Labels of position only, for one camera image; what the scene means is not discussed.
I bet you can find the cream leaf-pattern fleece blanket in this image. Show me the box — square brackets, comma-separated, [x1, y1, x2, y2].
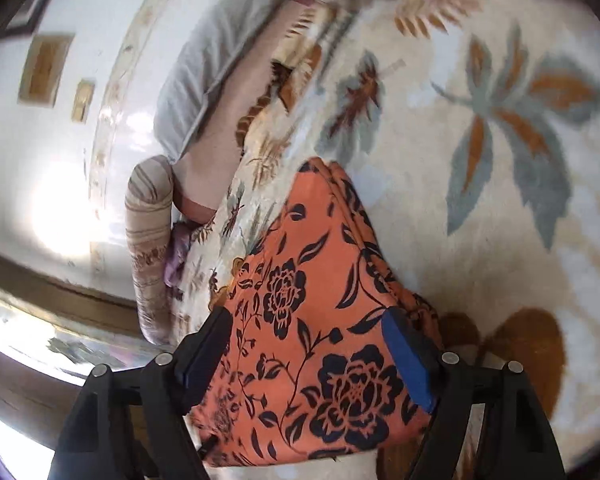
[173, 0, 600, 468]

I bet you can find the orange black floral blouse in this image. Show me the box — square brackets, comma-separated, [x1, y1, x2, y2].
[189, 157, 440, 467]

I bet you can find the grey pillow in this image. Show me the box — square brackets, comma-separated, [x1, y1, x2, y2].
[154, 0, 288, 164]

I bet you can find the stained glass wooden door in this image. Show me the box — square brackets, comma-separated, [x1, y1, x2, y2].
[0, 256, 160, 479]

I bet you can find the striped cylindrical bolster pillow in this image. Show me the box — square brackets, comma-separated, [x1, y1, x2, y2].
[124, 155, 174, 346]

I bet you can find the pink quilted bed sheet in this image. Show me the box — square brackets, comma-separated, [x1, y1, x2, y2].
[173, 0, 314, 224]

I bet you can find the purple cloth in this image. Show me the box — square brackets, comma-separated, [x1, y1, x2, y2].
[163, 221, 193, 288]

